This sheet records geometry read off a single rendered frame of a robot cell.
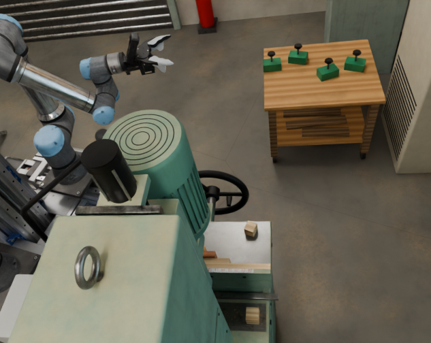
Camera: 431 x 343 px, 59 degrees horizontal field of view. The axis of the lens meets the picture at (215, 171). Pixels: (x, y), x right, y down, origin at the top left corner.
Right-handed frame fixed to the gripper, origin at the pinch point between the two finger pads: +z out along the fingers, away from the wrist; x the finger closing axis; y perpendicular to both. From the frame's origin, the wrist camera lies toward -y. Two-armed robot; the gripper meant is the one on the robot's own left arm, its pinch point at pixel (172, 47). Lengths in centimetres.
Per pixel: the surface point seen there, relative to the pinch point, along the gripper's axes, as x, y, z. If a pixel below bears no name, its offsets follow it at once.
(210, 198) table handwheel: 46, 35, 3
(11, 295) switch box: 94, -37, -24
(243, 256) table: 75, 24, 12
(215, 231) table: 64, 25, 4
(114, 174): 82, -47, -4
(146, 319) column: 102, -43, -1
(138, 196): 82, -40, -2
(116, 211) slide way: 84, -40, -6
